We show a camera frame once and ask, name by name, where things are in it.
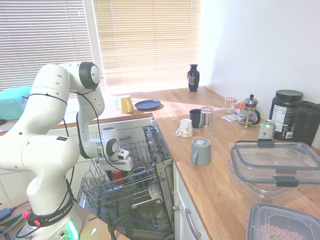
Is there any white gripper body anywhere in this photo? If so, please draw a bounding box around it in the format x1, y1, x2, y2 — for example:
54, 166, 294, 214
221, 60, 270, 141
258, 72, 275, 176
98, 156, 135, 172

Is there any red mug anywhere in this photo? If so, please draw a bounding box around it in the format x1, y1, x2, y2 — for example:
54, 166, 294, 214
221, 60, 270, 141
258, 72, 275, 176
111, 169, 125, 186

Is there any dark blue mug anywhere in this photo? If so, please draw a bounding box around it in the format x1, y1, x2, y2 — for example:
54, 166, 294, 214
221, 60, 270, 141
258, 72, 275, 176
131, 166, 151, 190

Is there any built-in dishwasher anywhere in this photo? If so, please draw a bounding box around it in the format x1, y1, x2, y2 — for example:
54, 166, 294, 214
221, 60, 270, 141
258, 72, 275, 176
77, 124, 176, 240

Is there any yellow mug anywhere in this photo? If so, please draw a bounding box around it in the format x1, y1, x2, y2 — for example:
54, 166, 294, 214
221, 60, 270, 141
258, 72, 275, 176
119, 94, 135, 114

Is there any white printed mug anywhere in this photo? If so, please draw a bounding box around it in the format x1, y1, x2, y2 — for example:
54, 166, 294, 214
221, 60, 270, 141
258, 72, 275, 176
175, 118, 195, 138

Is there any grey mug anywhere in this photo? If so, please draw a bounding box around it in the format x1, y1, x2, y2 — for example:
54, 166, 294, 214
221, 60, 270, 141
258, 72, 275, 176
190, 137, 212, 166

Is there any black mug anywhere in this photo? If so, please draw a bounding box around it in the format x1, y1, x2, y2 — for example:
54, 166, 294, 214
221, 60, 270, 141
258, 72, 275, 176
189, 108, 203, 129

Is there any white round dish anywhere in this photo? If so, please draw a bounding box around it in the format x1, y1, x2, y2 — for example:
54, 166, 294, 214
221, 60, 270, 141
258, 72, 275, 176
148, 183, 162, 200

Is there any blue plate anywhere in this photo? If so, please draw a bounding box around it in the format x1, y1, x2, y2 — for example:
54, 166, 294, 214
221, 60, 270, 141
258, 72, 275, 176
134, 99, 162, 111

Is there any upturned ribbed clear glass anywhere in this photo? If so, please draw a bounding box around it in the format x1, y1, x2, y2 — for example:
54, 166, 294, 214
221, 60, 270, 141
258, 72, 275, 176
199, 106, 215, 129

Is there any blue black connector box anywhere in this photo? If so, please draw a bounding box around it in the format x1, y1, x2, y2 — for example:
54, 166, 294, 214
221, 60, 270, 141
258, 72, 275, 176
0, 208, 13, 221

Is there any dark blue painted vase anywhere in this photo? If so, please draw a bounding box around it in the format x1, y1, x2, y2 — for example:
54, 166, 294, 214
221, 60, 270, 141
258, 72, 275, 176
187, 64, 201, 93

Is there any teal bread box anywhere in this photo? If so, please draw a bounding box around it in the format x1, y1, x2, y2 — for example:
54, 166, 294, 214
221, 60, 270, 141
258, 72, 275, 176
0, 85, 33, 121

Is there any small white sachet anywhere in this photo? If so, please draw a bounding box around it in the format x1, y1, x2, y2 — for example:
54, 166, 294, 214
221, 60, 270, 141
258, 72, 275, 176
221, 113, 240, 123

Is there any horizontal slatted window blind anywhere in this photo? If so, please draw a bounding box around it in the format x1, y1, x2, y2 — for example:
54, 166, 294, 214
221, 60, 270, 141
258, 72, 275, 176
0, 0, 94, 92
92, 0, 202, 88

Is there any small jar red gingham lid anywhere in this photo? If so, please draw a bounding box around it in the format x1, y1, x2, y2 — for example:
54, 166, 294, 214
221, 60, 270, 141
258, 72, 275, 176
223, 97, 238, 115

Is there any french press coffee maker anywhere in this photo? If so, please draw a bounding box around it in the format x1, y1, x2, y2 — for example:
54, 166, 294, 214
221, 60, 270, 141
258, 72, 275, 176
239, 94, 261, 130

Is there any white drink can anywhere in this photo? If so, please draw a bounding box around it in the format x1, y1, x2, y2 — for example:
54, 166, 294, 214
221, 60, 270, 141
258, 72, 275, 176
258, 119, 276, 141

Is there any clear container with clip lid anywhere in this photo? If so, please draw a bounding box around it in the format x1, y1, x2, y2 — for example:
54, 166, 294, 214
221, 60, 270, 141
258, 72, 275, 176
227, 140, 320, 198

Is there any grey plastic food container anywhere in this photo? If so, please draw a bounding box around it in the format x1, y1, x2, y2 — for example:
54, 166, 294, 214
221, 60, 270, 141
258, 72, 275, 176
246, 202, 320, 240

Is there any black supplement tub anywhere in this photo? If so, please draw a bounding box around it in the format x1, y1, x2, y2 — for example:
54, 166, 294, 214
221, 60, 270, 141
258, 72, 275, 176
269, 89, 304, 141

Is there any black shaker bottle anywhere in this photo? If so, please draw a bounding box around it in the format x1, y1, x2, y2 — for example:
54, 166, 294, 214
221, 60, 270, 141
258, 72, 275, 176
292, 100, 320, 148

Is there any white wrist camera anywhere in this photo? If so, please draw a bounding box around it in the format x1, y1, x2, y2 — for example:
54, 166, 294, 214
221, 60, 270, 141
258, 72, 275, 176
116, 148, 131, 161

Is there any wire dishwasher rack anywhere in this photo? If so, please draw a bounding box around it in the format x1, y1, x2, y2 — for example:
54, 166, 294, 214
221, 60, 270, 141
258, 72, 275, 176
79, 138, 165, 210

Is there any black camera stand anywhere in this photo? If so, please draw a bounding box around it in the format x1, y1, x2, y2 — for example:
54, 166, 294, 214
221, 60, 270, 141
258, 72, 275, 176
88, 209, 133, 240

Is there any curved metal cabinet handle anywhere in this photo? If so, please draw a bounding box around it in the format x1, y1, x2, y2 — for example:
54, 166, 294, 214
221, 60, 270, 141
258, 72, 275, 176
184, 207, 202, 240

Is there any black cable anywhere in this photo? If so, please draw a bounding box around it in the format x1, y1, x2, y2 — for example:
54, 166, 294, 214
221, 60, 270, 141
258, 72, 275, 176
21, 88, 133, 166

